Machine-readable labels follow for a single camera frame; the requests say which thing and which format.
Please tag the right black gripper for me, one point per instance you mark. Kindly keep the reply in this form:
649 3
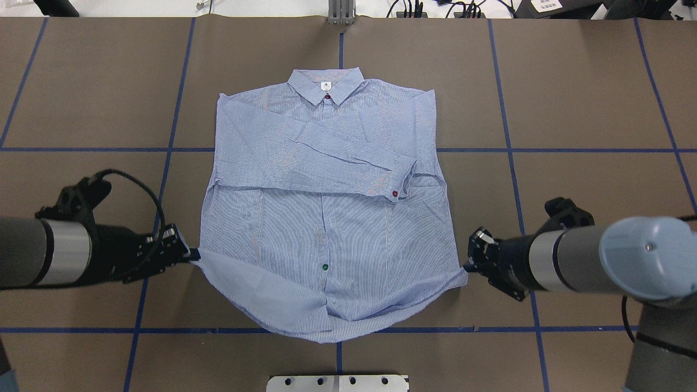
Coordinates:
514 255

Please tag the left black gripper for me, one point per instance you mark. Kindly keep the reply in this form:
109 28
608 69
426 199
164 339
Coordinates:
111 249

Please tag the blue striped button shirt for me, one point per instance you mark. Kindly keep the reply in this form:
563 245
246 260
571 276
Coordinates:
326 216

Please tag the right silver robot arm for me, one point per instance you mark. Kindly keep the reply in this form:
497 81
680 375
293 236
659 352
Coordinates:
649 259

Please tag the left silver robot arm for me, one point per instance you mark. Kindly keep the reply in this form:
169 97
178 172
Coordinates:
23 250

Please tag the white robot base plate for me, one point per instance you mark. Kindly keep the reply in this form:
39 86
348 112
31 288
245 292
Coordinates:
339 383

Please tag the grey aluminium frame post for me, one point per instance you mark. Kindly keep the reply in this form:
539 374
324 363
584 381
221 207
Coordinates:
341 12

